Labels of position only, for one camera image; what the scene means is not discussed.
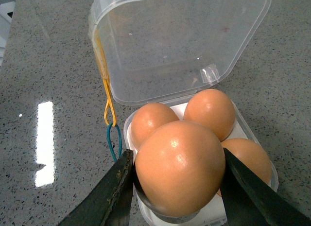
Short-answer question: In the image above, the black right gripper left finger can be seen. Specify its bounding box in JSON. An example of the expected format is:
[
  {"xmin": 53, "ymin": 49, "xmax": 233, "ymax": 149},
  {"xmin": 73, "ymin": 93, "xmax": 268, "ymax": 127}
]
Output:
[{"xmin": 59, "ymin": 149, "xmax": 134, "ymax": 226}]

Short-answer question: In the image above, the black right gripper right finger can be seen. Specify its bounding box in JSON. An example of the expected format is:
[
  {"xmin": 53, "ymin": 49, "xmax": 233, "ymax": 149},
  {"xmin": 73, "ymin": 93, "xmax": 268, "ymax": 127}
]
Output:
[{"xmin": 220, "ymin": 148, "xmax": 311, "ymax": 226}]

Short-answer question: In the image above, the brown egg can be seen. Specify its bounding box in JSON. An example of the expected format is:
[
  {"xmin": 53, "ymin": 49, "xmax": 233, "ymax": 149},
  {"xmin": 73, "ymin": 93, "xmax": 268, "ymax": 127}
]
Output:
[{"xmin": 135, "ymin": 121, "xmax": 225, "ymax": 217}]

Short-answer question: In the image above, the brown egg front right box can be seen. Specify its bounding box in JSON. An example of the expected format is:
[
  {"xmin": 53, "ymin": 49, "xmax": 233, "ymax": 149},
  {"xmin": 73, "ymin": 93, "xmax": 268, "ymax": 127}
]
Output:
[{"xmin": 221, "ymin": 138, "xmax": 272, "ymax": 185}]

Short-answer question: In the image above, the brown egg box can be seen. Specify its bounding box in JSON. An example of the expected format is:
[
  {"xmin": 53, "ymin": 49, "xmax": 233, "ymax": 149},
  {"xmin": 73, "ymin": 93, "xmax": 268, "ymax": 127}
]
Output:
[
  {"xmin": 221, "ymin": 138, "xmax": 272, "ymax": 185},
  {"xmin": 183, "ymin": 89, "xmax": 235, "ymax": 141},
  {"xmin": 131, "ymin": 103, "xmax": 179, "ymax": 150}
]

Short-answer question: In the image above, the brown egg back left box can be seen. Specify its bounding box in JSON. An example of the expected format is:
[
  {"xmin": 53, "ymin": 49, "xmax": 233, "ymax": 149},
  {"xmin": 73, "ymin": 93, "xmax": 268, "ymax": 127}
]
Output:
[{"xmin": 131, "ymin": 103, "xmax": 179, "ymax": 150}]

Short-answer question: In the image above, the brown egg back right box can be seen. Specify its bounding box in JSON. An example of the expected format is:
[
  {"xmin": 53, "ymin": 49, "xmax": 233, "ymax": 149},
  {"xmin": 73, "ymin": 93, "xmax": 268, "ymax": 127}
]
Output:
[{"xmin": 183, "ymin": 89, "xmax": 235, "ymax": 141}]

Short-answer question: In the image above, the clear plastic egg box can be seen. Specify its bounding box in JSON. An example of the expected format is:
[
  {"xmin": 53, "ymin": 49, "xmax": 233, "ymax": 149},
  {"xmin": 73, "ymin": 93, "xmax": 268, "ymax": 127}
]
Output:
[{"xmin": 88, "ymin": 0, "xmax": 279, "ymax": 226}]

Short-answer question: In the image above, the teal rubber band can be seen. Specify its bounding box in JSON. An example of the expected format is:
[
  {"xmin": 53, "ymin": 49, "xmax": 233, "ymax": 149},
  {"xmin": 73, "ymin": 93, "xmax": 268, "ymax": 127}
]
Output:
[{"xmin": 107, "ymin": 122, "xmax": 122, "ymax": 163}]

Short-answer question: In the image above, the yellow rubber band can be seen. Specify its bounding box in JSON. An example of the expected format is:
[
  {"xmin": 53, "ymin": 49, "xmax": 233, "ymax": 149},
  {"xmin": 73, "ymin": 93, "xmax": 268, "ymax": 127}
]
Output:
[{"xmin": 92, "ymin": 29, "xmax": 117, "ymax": 126}]

